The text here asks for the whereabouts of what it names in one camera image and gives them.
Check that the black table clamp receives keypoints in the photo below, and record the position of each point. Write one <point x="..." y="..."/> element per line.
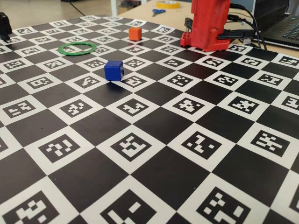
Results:
<point x="233" y="34"/>
<point x="188" y="23"/>

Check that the black white marker checkerboard mat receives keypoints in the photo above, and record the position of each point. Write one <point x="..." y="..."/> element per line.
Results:
<point x="163" y="163"/>

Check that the white metal table leg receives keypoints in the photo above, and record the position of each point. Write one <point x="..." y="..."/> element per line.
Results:
<point x="114" y="7"/>

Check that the blue cube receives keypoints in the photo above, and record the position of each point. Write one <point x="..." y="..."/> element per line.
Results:
<point x="113" y="71"/>

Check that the yellow tape roll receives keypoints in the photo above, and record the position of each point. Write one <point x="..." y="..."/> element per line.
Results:
<point x="163" y="5"/>

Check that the red printed robot arm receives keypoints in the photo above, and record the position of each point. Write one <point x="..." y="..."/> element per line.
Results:
<point x="208" y="28"/>

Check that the brown cardboard box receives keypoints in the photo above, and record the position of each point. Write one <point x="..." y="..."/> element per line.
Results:
<point x="123" y="10"/>

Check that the orange cube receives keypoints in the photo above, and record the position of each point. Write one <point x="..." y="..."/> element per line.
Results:
<point x="135" y="34"/>

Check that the black laptop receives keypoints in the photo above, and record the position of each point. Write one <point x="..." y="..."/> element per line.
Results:
<point x="275" y="14"/>

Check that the grey blue panel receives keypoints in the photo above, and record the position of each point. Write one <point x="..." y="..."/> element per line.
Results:
<point x="250" y="3"/>

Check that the black plastic device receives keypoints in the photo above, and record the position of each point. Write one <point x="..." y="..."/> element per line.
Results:
<point x="4" y="25"/>

